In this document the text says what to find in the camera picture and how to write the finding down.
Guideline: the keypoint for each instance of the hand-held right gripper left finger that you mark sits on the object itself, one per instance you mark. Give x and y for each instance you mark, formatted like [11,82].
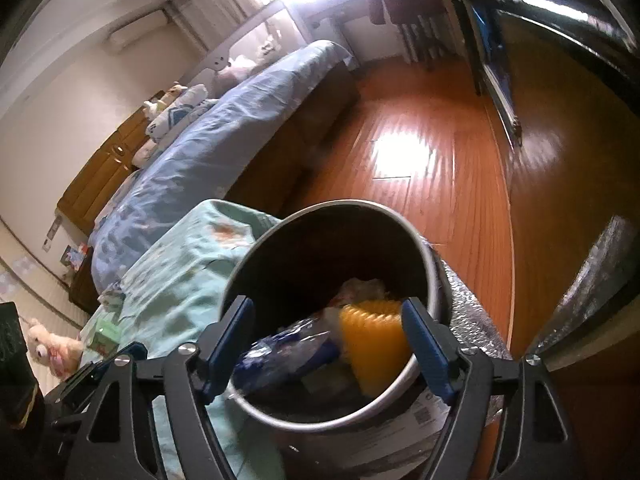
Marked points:
[230,345]

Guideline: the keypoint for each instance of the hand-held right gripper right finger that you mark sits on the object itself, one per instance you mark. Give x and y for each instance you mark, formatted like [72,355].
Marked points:
[425,350]

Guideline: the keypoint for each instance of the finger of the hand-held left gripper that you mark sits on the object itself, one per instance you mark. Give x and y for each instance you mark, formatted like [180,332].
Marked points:
[125,351]

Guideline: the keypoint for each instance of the orange ridged plastic tray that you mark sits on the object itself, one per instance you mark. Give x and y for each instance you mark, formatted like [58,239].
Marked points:
[372,340]

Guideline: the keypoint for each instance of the blue white plastic packet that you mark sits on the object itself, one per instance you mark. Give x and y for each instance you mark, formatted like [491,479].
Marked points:
[285,355]

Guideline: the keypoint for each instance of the black round bin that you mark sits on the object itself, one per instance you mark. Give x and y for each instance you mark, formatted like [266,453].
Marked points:
[325,240]

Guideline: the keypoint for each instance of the small green box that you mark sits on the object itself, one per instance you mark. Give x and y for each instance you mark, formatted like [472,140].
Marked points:
[105,332]

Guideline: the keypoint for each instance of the beige teddy bear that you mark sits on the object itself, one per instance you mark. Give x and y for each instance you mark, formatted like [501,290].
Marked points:
[47,342]

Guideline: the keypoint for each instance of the dark nightstand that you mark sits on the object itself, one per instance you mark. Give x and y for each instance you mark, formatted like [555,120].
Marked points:
[82,285]

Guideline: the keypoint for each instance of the teal patterned tablecloth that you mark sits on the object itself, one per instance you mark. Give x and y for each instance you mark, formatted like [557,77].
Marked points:
[175,285]

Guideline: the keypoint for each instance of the crumpled pale wrapper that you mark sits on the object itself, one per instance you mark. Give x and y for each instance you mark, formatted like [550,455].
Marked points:
[360,290]

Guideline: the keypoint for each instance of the wooden headboard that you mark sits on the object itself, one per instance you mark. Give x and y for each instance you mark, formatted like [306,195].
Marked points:
[100,180]

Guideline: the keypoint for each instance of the plain white pillow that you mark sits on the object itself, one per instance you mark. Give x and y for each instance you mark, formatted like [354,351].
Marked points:
[144,152]

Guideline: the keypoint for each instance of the bed with blue sheet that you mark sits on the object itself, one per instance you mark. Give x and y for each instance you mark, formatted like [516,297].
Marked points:
[225,130]

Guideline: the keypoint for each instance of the white blue patterned pillow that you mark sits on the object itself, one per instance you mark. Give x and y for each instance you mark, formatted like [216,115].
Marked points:
[177,116]

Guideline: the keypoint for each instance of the small yellow white plush toy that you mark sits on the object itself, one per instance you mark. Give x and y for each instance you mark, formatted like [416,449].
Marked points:
[172,92]

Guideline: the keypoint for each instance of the pink plush toy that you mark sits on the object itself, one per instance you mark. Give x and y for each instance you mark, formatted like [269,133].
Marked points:
[235,67]

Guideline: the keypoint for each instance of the white air conditioner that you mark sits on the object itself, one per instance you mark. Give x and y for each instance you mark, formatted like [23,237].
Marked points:
[137,30]

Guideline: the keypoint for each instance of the white desk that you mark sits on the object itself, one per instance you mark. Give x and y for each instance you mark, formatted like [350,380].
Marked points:
[330,25]

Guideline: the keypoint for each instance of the pale curtain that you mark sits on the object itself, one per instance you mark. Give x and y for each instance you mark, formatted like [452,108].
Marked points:
[210,10]

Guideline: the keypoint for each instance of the black glossy cabinet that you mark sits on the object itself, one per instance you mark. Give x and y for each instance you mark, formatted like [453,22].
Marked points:
[550,10]

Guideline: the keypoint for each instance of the grey crib rail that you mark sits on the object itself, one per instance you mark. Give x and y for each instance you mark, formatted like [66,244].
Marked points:
[220,57]

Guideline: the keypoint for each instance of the wall radiator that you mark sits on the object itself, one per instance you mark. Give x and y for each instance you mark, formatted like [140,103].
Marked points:
[420,40]

